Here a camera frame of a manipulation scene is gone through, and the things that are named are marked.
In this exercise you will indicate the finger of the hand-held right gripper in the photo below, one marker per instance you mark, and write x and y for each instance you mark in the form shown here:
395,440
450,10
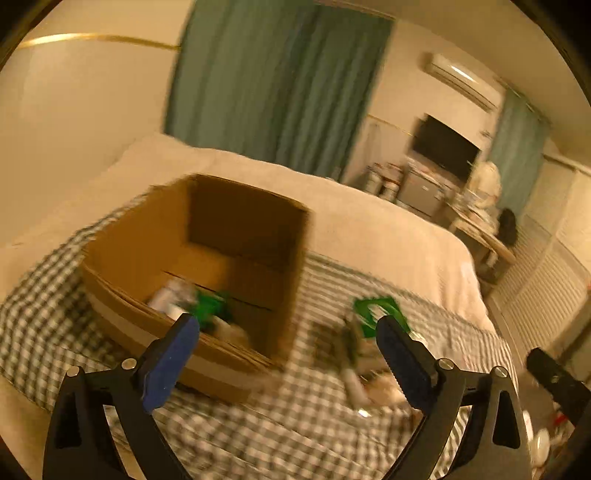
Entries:
551,376

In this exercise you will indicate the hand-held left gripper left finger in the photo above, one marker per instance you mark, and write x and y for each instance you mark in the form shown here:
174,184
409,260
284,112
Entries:
170,365

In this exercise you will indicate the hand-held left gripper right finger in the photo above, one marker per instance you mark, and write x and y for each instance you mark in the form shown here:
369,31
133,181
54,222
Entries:
402,361

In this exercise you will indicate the brown cardboard box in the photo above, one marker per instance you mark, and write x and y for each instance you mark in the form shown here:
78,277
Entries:
134,230

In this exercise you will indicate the green square packet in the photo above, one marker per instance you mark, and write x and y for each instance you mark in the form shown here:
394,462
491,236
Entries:
369,309

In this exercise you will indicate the white crumpled packet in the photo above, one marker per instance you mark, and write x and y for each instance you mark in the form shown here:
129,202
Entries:
170,297

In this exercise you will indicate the white louvered wardrobe doors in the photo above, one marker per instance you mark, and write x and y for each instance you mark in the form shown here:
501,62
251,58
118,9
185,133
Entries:
545,277

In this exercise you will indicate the grey checked blanket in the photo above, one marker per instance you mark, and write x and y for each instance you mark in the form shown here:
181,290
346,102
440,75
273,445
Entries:
277,415

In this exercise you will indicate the cream textured bed cover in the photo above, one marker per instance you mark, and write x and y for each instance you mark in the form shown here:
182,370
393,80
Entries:
369,221

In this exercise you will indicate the wooden dressing desk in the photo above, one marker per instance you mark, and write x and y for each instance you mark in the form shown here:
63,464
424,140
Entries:
485,235

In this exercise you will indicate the black bag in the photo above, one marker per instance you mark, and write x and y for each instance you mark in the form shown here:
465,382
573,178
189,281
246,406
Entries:
508,226

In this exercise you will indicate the small grey fridge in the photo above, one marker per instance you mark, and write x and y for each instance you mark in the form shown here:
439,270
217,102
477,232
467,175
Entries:
418,191

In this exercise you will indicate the white storage shelf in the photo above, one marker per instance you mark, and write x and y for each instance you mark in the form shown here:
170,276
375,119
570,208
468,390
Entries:
383,182

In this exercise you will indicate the white vanity mirror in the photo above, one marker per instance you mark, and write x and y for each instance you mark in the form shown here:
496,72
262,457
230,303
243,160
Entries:
485,181

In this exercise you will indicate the black television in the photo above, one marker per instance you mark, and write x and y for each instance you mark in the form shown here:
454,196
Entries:
443,143

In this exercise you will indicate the narrow green curtain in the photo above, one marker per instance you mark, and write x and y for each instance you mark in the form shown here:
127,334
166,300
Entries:
517,138

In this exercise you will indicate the white air conditioner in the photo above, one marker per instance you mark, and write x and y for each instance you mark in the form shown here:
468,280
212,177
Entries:
461,76

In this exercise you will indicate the wide green curtain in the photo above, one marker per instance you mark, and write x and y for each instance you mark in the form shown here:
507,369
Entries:
277,83

